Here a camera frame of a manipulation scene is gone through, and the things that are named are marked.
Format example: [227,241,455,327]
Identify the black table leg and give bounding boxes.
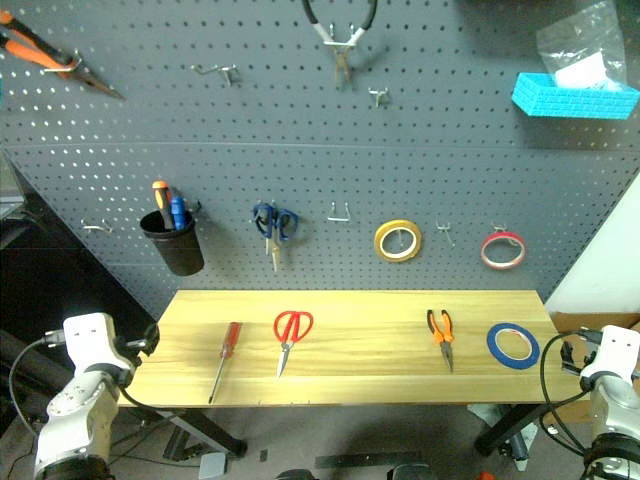
[473,402,552,457]
[148,406,249,458]

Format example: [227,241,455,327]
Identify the blue handled scissors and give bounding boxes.
[250,200,301,273]

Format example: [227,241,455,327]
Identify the blue plastic basket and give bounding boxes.
[510,72,640,121]

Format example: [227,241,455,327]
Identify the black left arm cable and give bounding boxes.
[6,328,67,454]

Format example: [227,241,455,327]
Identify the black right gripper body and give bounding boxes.
[569,327,602,375]

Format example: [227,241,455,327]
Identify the orange black handled screwdriver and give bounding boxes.
[151,180,177,232]

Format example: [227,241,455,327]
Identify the grey floor device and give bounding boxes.
[466,403,540,472]

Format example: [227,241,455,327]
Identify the black handled circlip pliers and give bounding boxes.
[301,0,380,92]

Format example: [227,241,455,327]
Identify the blue handled screwdriver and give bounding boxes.
[169,196,190,231]

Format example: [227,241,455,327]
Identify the red handled screwdriver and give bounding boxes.
[207,321,244,405]

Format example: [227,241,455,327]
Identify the red handled scissors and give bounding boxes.
[272,309,315,379]

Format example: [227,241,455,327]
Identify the orange handled long nose pliers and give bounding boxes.
[0,9,127,102]

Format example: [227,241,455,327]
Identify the orange black handled pliers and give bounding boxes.
[425,308,456,374]

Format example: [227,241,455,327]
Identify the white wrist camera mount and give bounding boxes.
[61,312,133,374]
[578,324,640,382]

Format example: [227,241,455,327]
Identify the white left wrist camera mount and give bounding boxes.
[61,312,133,374]

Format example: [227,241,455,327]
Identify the red tape roll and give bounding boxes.
[480,230,527,271]

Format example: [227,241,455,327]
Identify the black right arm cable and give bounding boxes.
[538,331,602,457]

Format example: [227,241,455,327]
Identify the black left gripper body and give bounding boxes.
[115,333,150,370]

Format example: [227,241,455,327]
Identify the grey perforated pegboard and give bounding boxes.
[0,0,640,321]

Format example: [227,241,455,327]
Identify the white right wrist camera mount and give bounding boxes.
[578,324,640,382]

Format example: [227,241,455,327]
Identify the black plastic cup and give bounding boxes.
[138,208,206,277]

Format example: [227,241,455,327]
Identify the black flat floor strip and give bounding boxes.
[314,451,422,470]

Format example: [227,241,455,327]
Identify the yellow tape roll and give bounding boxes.
[373,218,424,263]

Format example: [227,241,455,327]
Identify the blue tape roll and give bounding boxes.
[485,322,542,372]

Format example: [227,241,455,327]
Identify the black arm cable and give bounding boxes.
[6,328,67,454]
[538,331,602,457]

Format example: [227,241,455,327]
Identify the clear plastic bag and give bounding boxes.
[535,0,629,93]

